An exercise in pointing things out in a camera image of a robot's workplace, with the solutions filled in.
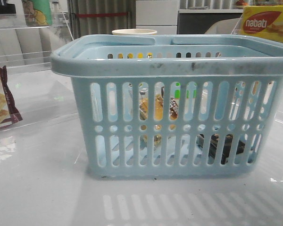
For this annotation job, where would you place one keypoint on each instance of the green snack bag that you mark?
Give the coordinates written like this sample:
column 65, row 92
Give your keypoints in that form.
column 37, row 12

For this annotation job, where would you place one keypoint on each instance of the yellow nabati wafer box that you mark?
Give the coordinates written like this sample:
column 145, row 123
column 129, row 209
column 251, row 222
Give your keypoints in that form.
column 263, row 21

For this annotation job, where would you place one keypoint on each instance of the clear acrylic left display shelf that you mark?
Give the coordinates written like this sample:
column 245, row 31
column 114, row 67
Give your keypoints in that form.
column 26, row 49

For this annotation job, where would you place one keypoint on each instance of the yellow popcorn cup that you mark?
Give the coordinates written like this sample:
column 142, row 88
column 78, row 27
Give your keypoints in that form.
column 135, row 31

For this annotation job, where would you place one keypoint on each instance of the black tissue pack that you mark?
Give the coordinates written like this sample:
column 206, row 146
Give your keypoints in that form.
column 225, row 150

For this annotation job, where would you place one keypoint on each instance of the light blue plastic basket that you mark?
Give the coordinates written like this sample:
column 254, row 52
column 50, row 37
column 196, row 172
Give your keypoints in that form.
column 107, row 74

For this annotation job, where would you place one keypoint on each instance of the clear acrylic right display shelf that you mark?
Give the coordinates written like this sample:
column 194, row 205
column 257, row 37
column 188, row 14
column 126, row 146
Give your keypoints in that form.
column 255, row 87

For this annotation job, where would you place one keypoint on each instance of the bread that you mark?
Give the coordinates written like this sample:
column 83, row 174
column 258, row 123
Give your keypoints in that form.
column 158, row 110

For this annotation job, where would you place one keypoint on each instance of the white cabinet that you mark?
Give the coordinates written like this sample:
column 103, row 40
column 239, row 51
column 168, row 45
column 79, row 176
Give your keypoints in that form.
column 159, row 15

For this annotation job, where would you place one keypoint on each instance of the clear acrylic display shelf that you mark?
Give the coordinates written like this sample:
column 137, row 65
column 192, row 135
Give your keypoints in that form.
column 26, row 49
column 255, row 87

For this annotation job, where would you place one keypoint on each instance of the maroon almond cracker packet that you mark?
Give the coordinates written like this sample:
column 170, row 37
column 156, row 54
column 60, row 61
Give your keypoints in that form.
column 9, row 114

